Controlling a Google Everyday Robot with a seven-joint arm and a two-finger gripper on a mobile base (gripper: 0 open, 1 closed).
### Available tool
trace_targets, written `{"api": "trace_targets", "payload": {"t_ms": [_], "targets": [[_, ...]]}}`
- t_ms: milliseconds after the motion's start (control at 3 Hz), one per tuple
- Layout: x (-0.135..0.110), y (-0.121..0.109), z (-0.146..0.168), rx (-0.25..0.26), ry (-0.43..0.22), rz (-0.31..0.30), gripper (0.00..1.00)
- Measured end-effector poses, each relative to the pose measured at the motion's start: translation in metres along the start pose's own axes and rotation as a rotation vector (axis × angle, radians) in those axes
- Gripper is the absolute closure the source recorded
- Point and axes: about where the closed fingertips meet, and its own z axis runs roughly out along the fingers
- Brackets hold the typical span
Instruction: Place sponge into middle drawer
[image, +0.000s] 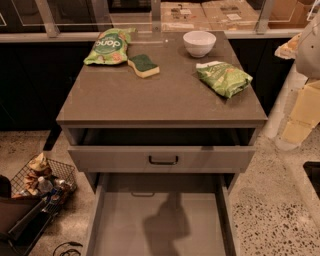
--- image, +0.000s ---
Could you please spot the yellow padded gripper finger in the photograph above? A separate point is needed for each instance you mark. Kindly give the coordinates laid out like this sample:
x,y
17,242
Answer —
x,y
303,118

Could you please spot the green and yellow sponge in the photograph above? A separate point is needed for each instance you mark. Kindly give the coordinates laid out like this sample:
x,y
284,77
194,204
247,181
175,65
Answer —
x,y
143,66

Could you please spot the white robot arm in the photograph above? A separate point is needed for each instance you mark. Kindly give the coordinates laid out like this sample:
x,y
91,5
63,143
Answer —
x,y
304,48

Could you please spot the grey drawer cabinet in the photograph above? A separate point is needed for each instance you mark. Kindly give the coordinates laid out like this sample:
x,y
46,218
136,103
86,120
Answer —
x,y
115,97

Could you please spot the open grey middle drawer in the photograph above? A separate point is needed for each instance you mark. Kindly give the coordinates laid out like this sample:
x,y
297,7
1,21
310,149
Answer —
x,y
161,215

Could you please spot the grey top drawer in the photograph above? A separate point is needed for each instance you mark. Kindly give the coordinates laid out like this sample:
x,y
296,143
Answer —
x,y
168,150

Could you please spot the green snack bag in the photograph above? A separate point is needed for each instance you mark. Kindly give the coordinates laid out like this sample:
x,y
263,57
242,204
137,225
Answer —
x,y
223,78

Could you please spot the cardboard box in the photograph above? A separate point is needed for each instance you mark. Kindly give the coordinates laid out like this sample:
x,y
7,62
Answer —
x,y
215,15

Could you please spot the white ceramic bowl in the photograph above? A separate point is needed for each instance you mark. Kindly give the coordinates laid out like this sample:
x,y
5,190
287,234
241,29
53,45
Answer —
x,y
199,43

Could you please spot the green chip bag with logo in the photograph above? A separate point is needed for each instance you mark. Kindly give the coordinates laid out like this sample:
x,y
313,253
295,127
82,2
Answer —
x,y
111,47

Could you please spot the crumpled paper bag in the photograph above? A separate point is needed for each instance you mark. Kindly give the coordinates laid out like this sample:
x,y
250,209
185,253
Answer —
x,y
37,167

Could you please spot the plastic water bottle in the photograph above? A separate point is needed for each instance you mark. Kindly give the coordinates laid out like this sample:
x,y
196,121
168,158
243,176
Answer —
x,y
44,185

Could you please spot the dark bin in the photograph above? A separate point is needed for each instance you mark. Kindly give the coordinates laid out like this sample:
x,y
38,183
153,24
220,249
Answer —
x,y
21,221

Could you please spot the wire basket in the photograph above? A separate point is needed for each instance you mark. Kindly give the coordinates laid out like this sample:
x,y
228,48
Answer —
x,y
62,179

